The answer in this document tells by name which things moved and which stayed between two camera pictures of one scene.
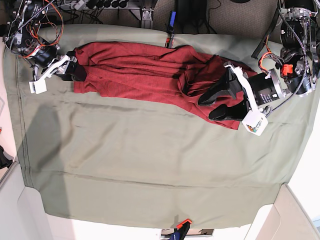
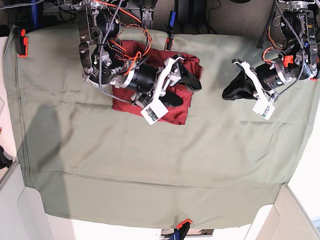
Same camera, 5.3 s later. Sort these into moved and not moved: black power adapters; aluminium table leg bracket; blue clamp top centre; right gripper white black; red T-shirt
Moved: right gripper white black; red T-shirt
Not moved: blue clamp top centre; black power adapters; aluminium table leg bracket
